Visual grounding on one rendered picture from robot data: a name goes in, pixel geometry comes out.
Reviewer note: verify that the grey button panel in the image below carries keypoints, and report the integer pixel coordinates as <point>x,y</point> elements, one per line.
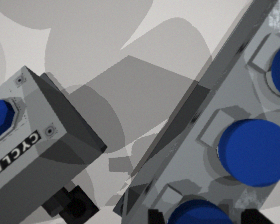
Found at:
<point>44,144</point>

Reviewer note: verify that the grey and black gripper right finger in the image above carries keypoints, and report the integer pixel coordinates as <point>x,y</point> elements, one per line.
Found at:
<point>253,216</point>

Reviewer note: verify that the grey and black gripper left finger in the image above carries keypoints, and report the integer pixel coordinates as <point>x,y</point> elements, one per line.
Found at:
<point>155,217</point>

